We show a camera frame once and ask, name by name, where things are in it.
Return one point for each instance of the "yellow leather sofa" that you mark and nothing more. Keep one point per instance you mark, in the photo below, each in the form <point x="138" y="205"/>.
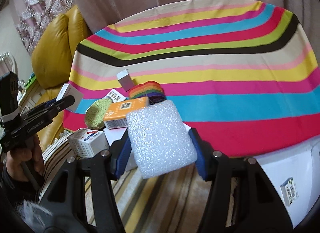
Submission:
<point x="53" y="55"/>

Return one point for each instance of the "large white box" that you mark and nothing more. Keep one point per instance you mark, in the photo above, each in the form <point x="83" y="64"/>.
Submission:
<point x="120" y="148"/>

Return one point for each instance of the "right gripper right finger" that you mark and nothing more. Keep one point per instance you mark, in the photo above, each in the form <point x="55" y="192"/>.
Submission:
<point x="241" y="196"/>

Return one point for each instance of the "white blue medicine box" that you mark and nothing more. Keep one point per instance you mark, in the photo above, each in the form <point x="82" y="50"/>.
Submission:
<point x="86" y="143"/>

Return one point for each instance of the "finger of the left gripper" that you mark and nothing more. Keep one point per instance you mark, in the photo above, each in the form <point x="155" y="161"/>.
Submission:
<point x="47" y="113"/>
<point x="45" y="104"/>

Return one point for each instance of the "small white carton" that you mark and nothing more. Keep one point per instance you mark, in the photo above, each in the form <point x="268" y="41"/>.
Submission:
<point x="74" y="95"/>

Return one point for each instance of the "rainbow striped cloth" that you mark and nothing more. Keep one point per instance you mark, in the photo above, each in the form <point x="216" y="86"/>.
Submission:
<point x="241" y="72"/>

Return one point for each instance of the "green round sponge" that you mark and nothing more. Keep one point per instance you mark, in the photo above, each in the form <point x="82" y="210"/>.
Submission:
<point x="94" y="116"/>

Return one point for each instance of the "orange flat box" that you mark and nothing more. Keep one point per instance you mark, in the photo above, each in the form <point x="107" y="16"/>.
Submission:
<point x="115" y="116"/>

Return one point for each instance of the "white dental box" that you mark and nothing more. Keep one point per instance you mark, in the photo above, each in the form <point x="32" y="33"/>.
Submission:
<point x="115" y="96"/>

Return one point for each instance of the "white ornate chair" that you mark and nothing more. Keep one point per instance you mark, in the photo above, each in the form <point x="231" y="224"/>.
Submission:
<point x="7" y="64"/>

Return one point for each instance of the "white foam block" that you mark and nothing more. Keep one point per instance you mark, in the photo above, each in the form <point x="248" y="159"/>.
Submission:
<point x="159" y="139"/>

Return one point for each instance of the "small white cube box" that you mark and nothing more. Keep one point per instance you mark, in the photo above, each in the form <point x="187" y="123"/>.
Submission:
<point x="125" y="80"/>

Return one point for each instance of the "small barcode box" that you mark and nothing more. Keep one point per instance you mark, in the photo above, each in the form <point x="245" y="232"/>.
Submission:
<point x="289" y="191"/>

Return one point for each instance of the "rainbow striped folded band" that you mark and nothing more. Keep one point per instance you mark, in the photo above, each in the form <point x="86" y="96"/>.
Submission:
<point x="150" y="89"/>

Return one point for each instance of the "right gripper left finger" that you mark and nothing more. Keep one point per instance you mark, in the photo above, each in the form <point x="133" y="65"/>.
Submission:
<point x="80" y="197"/>

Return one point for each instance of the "person's left hand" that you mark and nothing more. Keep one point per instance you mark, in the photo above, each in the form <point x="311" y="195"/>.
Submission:
<point x="16" y="157"/>

